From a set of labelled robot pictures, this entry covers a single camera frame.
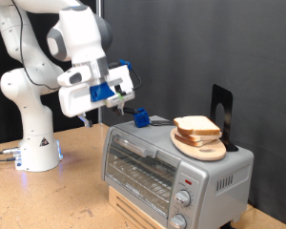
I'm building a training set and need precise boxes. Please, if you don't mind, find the oval wooden cutting board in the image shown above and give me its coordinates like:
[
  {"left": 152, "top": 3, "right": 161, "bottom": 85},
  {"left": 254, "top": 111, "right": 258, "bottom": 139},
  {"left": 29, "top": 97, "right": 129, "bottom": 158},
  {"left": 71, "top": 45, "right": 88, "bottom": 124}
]
[{"left": 170, "top": 127, "right": 227, "bottom": 162}]

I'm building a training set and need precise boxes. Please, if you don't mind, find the silver oven knob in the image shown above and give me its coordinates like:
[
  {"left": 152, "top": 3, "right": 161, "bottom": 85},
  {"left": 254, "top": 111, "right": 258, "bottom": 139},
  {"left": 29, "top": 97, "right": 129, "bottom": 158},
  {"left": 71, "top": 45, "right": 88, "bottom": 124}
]
[
  {"left": 169, "top": 214, "right": 188, "bottom": 229},
  {"left": 174, "top": 190, "right": 192, "bottom": 208}
]

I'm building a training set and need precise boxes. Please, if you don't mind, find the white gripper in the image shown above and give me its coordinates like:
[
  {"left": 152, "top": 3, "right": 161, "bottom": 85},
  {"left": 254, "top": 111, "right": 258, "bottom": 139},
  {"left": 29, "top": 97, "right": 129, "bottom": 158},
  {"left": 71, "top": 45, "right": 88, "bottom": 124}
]
[{"left": 57, "top": 65, "right": 136, "bottom": 129}]

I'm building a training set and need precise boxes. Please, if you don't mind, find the silver toaster oven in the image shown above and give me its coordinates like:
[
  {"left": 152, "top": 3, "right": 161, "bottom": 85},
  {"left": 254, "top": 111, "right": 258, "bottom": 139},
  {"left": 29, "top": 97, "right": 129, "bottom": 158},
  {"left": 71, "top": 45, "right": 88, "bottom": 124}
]
[{"left": 100, "top": 114, "right": 255, "bottom": 229}]

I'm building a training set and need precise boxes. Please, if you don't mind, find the wooden box under oven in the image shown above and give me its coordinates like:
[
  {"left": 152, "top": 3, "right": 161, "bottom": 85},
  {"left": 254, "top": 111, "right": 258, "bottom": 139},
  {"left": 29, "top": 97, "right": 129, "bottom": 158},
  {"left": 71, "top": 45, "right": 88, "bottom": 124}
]
[{"left": 108, "top": 185, "right": 156, "bottom": 229}]

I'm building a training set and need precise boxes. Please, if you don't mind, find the wire oven rack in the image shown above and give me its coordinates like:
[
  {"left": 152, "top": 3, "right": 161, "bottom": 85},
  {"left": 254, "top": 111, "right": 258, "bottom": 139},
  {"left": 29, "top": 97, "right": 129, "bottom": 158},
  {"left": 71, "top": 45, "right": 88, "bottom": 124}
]
[{"left": 109, "top": 156, "right": 177, "bottom": 204}]

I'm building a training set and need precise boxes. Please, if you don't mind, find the black metal bookend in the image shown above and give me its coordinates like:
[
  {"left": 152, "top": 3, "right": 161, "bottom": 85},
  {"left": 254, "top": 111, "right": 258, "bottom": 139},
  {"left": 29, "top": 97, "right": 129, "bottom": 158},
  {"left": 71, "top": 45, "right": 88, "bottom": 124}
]
[{"left": 209, "top": 83, "right": 239, "bottom": 153}]

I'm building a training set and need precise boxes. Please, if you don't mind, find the metal pole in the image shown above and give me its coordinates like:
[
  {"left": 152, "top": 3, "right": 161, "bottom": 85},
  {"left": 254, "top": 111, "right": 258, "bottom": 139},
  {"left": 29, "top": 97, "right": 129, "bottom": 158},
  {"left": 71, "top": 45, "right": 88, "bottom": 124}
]
[{"left": 95, "top": 0, "right": 105, "bottom": 124}]

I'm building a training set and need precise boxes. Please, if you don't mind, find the black camera cable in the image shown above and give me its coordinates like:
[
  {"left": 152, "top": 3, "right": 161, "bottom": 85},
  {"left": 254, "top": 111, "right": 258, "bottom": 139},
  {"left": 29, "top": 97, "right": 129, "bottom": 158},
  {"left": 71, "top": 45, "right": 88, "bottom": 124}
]
[{"left": 10, "top": 0, "right": 143, "bottom": 92}]

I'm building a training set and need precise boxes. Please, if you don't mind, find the metal spatula with blue grip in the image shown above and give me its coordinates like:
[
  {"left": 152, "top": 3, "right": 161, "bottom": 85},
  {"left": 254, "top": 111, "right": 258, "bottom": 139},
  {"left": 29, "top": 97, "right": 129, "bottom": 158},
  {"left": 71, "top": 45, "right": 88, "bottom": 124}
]
[{"left": 110, "top": 106, "right": 175, "bottom": 129}]

